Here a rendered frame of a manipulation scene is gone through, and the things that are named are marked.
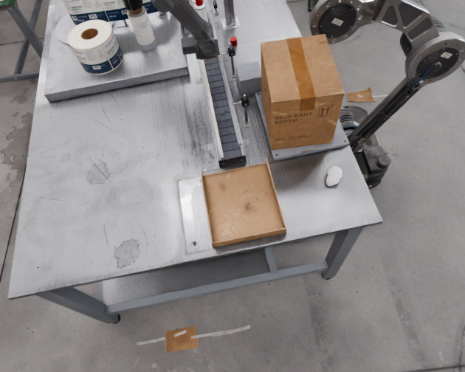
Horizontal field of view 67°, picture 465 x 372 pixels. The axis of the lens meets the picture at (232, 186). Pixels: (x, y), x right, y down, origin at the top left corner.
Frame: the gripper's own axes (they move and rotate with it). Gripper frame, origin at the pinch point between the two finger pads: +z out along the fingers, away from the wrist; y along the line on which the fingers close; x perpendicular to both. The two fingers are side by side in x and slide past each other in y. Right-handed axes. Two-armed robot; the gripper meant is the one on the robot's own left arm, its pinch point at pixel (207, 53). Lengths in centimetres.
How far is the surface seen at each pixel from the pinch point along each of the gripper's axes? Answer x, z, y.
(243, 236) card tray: 71, -50, 1
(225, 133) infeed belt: 35.7, -22.4, -0.6
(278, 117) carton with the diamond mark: 34, -42, -19
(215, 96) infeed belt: 19.7, -9.2, 0.0
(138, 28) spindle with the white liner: -17.2, 5.2, 28.3
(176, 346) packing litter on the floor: 140, 7, 44
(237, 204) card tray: 62, -38, 1
